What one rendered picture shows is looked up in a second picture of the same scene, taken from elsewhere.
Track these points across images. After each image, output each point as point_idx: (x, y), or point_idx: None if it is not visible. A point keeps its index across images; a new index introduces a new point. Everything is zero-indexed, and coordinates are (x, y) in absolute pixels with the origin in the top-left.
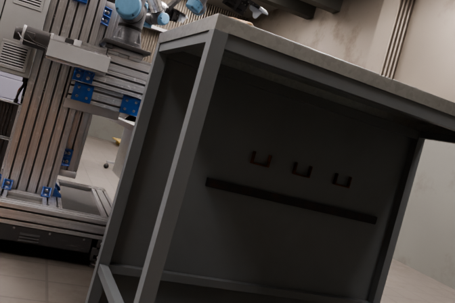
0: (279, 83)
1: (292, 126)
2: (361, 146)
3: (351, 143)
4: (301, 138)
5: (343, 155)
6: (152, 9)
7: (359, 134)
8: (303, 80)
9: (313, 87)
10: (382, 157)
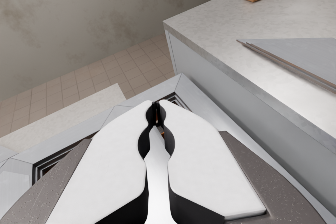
0: (326, 145)
1: (272, 144)
2: (203, 83)
3: (211, 90)
4: (256, 139)
5: (215, 103)
6: None
7: (206, 77)
8: (319, 102)
9: (269, 94)
10: (188, 72)
